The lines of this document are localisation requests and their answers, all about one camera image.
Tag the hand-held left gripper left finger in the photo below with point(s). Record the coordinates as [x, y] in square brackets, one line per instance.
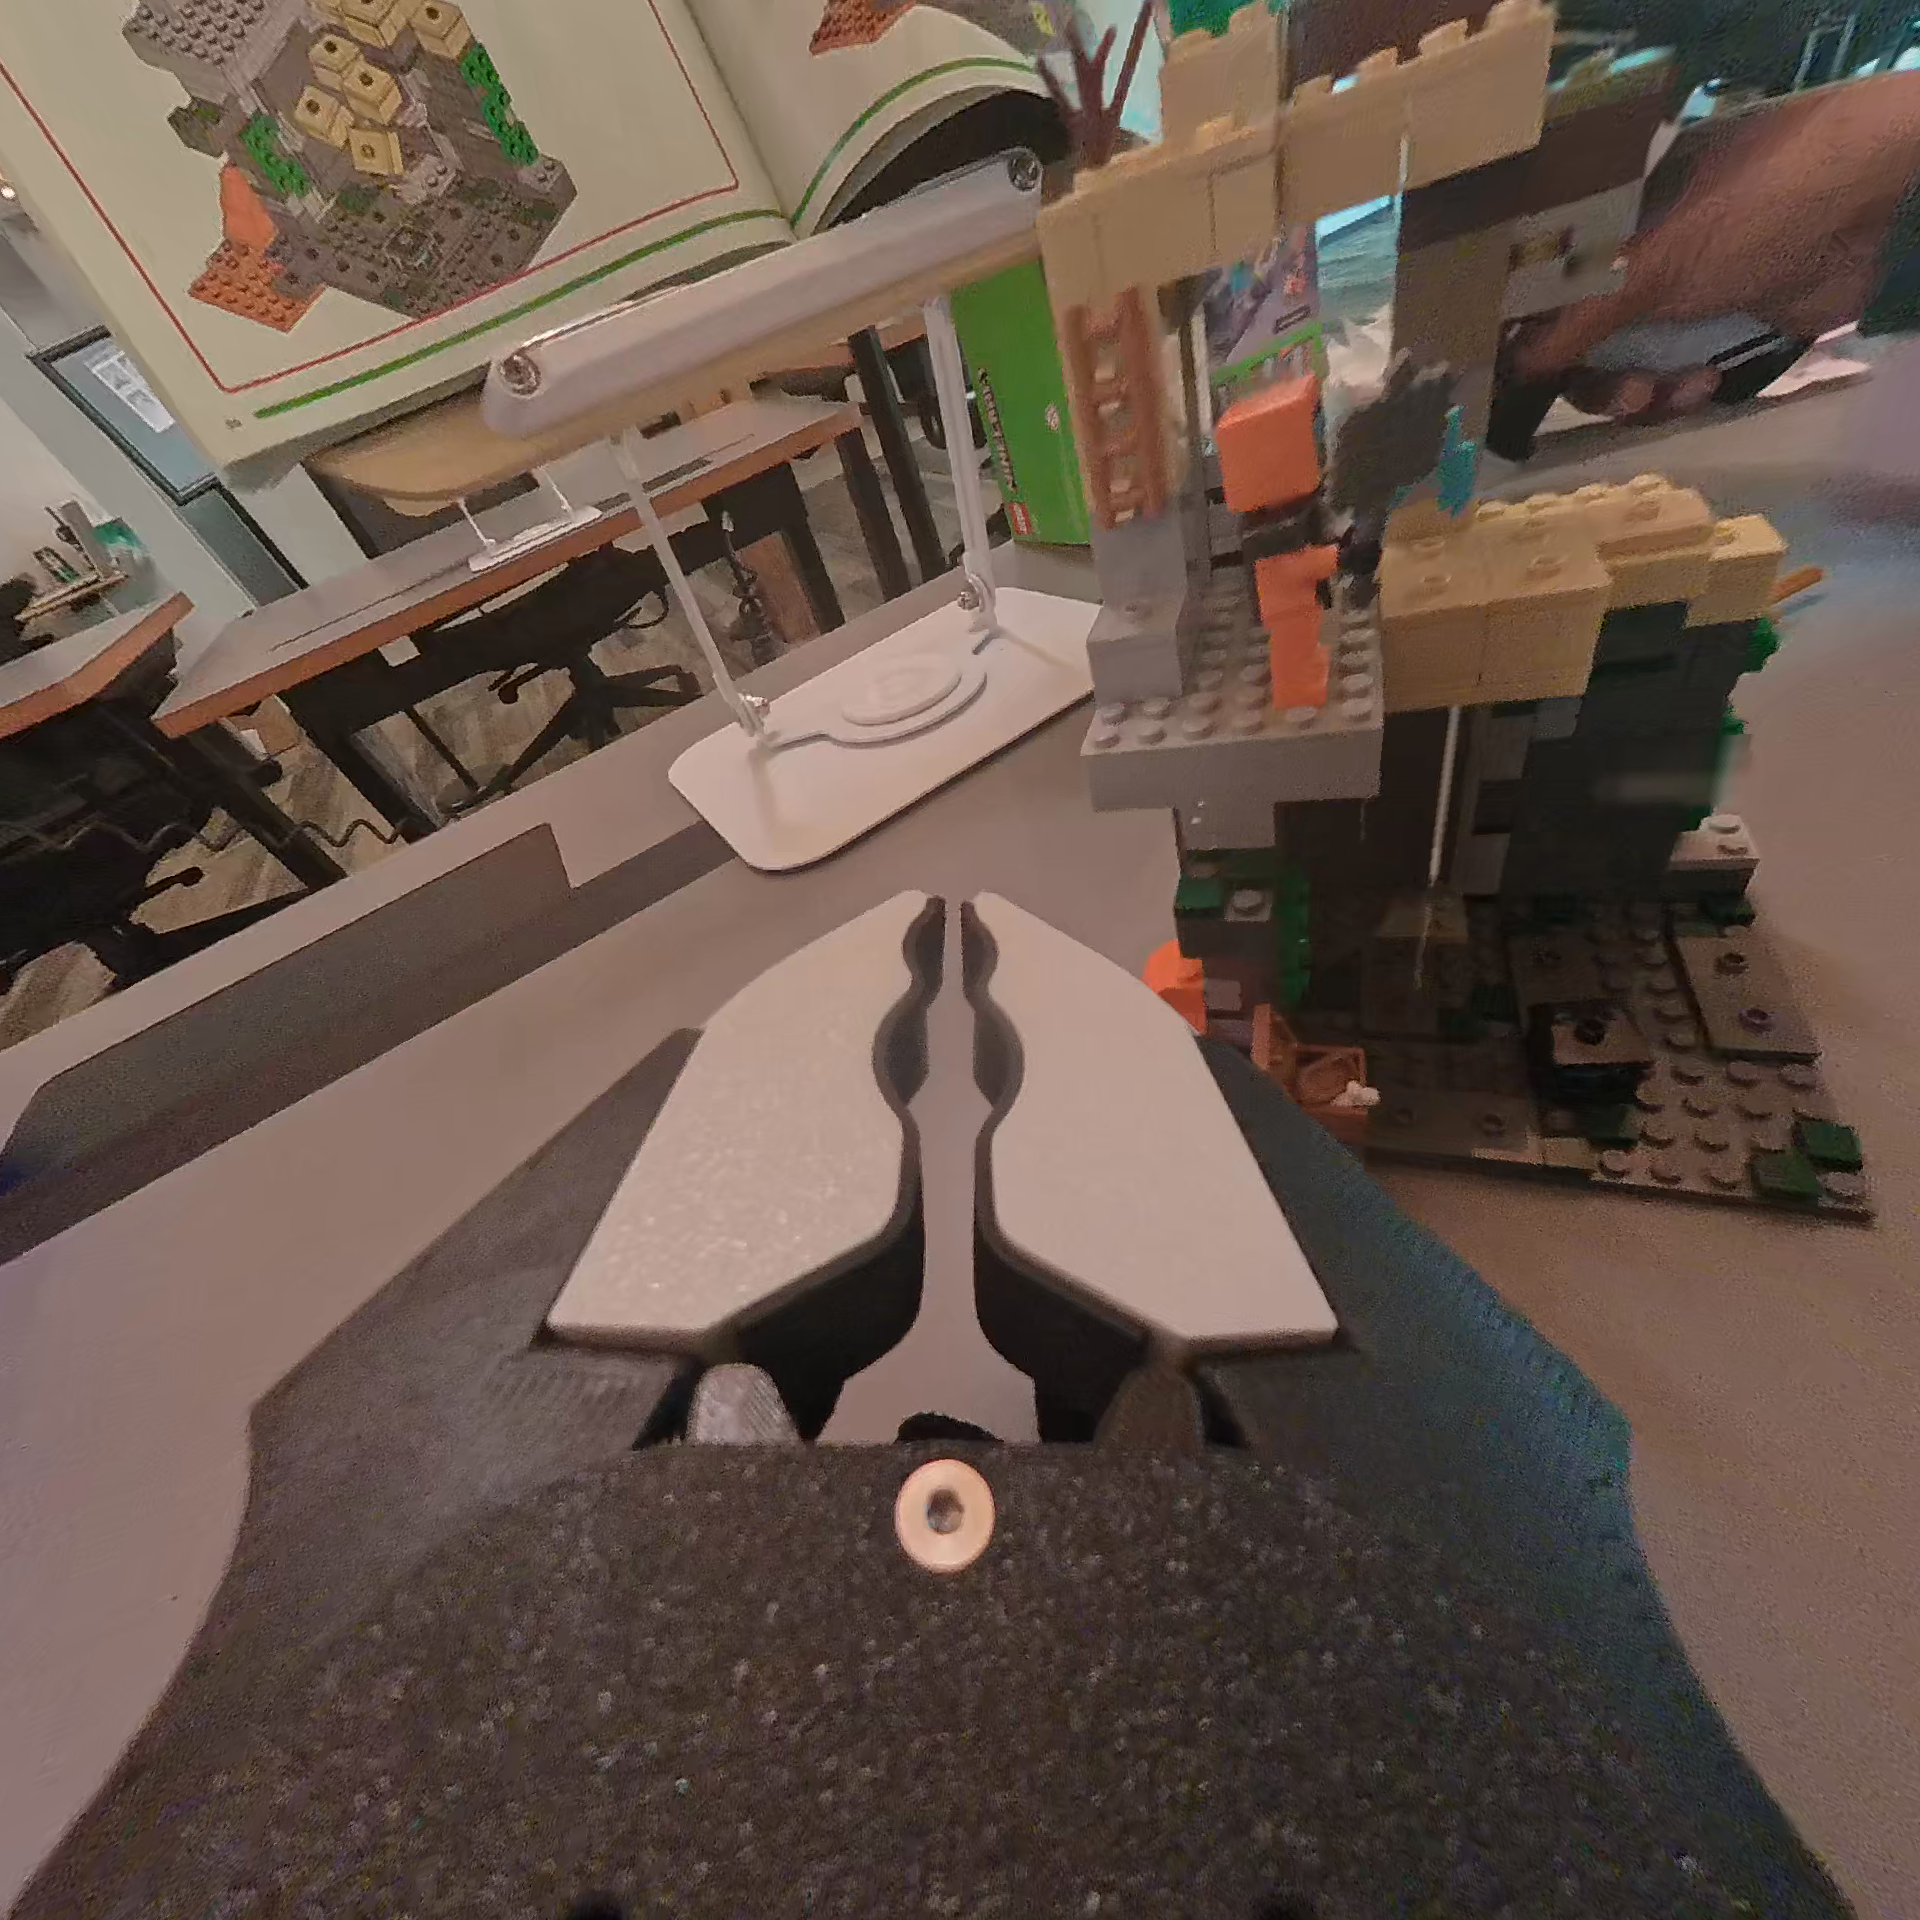
[750, 1171]

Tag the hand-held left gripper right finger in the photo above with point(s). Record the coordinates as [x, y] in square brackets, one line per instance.
[1155, 1185]

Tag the toy brick building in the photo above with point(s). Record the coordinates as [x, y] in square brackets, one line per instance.
[1501, 630]

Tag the grey desk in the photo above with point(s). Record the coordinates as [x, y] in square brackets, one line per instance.
[1652, 1426]

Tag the wooden top office desk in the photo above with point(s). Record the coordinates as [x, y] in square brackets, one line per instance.
[77, 661]
[375, 599]

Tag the person's right hand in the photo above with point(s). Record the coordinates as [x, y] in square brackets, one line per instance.
[1770, 212]

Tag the white lamp base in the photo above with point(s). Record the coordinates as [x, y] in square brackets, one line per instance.
[885, 751]

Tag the orange toy minifigure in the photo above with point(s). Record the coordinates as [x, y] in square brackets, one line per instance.
[1290, 599]

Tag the black swivel office chair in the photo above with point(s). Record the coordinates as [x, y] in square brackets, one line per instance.
[90, 869]
[541, 630]

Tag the green toy set box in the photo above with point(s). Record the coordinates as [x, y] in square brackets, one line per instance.
[1021, 405]

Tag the brick instruction booklet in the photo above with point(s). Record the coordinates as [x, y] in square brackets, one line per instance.
[630, 121]

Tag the framed wall board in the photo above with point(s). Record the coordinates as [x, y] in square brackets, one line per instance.
[121, 405]

